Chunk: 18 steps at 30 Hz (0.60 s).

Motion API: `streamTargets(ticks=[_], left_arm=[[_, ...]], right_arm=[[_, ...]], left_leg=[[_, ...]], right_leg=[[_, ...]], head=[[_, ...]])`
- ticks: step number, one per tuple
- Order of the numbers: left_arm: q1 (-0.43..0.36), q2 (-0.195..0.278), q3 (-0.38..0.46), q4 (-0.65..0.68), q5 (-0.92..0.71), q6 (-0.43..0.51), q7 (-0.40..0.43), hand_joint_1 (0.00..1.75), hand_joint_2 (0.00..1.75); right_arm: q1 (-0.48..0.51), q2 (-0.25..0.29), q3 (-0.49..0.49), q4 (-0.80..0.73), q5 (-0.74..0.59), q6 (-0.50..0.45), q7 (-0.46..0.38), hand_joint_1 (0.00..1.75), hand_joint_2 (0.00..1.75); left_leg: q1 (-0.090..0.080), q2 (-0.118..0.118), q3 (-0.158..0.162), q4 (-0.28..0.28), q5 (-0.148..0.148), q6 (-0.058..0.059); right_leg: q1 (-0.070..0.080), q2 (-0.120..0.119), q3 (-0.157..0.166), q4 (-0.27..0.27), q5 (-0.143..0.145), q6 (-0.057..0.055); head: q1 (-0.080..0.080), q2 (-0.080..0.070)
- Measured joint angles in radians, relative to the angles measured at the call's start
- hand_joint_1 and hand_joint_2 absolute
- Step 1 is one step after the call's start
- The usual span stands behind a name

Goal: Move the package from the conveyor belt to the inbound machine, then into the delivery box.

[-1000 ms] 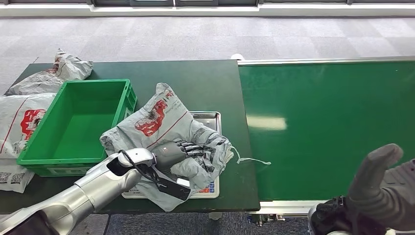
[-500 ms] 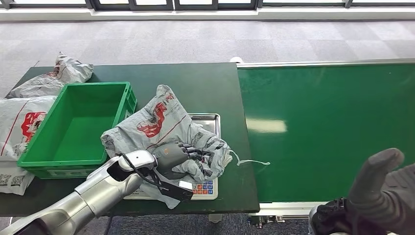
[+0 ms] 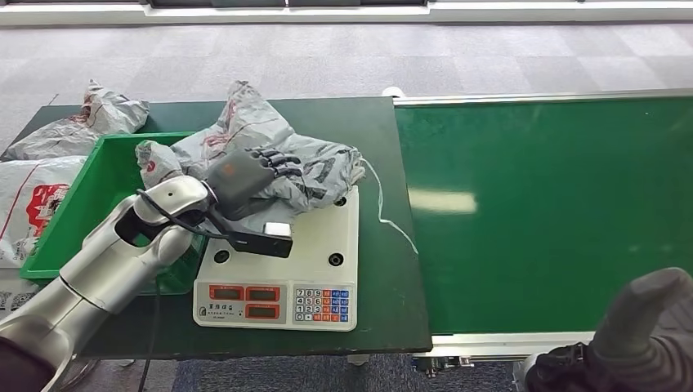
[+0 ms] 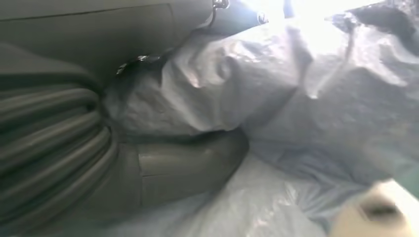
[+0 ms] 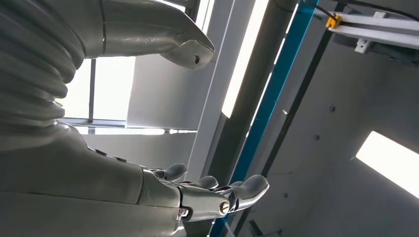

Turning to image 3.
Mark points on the crumpled grey courier bag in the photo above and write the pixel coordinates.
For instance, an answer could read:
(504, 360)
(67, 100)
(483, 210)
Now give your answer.
(108, 116)

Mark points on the white bag with barcodes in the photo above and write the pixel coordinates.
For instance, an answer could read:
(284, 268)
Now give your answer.
(13, 297)

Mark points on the white window ledge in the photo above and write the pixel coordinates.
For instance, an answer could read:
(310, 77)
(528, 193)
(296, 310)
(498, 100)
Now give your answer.
(487, 11)

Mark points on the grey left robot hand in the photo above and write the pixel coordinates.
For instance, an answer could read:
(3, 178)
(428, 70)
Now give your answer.
(238, 181)

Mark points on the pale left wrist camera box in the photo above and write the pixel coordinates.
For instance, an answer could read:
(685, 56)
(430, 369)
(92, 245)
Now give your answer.
(260, 246)

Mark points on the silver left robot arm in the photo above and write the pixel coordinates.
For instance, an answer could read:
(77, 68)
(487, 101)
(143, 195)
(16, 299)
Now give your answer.
(108, 265)

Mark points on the round metal stand base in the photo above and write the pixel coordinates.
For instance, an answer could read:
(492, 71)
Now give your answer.
(81, 374)

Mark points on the green plastic crate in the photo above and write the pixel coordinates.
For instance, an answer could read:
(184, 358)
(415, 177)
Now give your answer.
(178, 276)
(97, 184)

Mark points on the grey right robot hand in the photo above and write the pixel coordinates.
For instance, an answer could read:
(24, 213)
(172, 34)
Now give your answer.
(644, 308)

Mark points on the green conveyor belt machine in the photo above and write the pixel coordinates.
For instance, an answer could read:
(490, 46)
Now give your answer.
(541, 216)

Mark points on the white electronic weighing scale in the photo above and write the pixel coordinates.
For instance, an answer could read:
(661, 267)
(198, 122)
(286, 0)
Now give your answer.
(303, 259)

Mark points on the white table foot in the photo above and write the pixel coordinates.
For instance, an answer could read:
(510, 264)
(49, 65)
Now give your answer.
(358, 359)

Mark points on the grey red-printed courier bag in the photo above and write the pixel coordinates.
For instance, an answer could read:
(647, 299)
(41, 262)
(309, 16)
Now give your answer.
(254, 124)

